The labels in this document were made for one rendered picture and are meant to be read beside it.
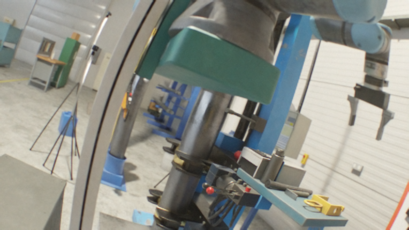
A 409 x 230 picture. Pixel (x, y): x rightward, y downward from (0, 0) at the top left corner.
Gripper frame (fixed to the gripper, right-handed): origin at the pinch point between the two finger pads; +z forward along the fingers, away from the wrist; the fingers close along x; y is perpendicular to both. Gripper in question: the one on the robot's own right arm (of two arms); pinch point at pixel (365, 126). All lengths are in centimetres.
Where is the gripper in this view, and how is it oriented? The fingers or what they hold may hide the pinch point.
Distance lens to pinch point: 85.2
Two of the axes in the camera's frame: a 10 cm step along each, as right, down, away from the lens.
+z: -0.6, 9.4, 3.4
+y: -9.1, 0.9, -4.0
